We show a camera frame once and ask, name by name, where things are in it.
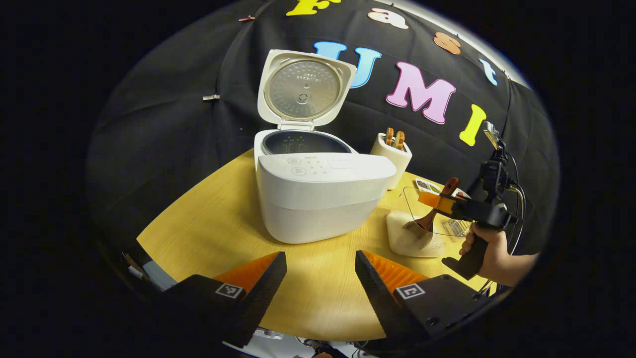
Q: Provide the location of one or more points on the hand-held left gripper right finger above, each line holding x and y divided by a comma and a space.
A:
377, 298

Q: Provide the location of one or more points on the white divided bean dish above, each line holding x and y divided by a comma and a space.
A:
426, 186

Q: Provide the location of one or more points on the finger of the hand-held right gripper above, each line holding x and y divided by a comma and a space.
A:
437, 201

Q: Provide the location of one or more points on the brown wooden spoon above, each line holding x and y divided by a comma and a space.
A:
426, 223

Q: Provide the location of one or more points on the toasted bread slice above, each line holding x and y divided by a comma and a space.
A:
389, 136
400, 140

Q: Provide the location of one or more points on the red clothes peg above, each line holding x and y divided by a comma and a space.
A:
246, 19

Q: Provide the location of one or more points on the black backdrop cloth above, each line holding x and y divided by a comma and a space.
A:
174, 124

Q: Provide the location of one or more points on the white rice cooker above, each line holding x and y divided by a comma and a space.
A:
318, 199

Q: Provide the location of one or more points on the silver metal clip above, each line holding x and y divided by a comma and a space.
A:
211, 97

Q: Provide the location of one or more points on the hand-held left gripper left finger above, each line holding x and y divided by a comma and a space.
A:
258, 293

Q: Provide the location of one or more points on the white toaster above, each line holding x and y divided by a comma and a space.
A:
392, 161

